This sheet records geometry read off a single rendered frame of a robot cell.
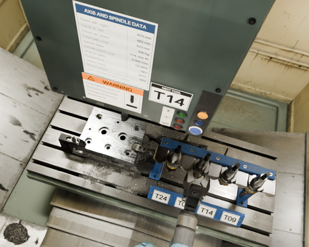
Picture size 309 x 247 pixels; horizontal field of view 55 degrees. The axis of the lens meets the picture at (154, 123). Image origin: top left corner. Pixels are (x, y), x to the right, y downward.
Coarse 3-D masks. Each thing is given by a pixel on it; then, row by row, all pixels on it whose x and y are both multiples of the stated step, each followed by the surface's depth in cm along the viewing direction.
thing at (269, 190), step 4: (268, 180) 116; (272, 180) 116; (268, 184) 115; (272, 184) 115; (264, 188) 114; (268, 188) 114; (272, 188) 114; (264, 192) 113; (268, 192) 113; (272, 192) 114; (268, 196) 113; (272, 196) 113
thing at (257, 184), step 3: (261, 174) 108; (255, 177) 112; (258, 177) 109; (261, 177) 108; (252, 180) 113; (255, 180) 111; (258, 180) 109; (261, 180) 108; (264, 180) 108; (252, 183) 113; (255, 183) 111; (258, 183) 110; (261, 183) 109; (255, 186) 112; (258, 186) 111; (261, 186) 112
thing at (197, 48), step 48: (48, 0) 55; (96, 0) 51; (144, 0) 49; (192, 0) 46; (240, 0) 44; (48, 48) 66; (192, 48) 55; (240, 48) 51; (144, 96) 72; (192, 96) 67
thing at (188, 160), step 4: (184, 156) 117; (188, 156) 117; (192, 156) 118; (184, 160) 116; (188, 160) 117; (192, 160) 117; (180, 164) 116; (184, 164) 116; (188, 164) 116; (192, 164) 116; (184, 168) 115; (188, 168) 115; (192, 168) 115
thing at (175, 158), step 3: (174, 150) 110; (180, 150) 110; (171, 153) 113; (174, 153) 110; (177, 153) 109; (180, 153) 110; (171, 156) 113; (174, 156) 111; (177, 156) 111; (171, 159) 114; (174, 159) 112; (177, 159) 112; (174, 162) 114; (177, 162) 114
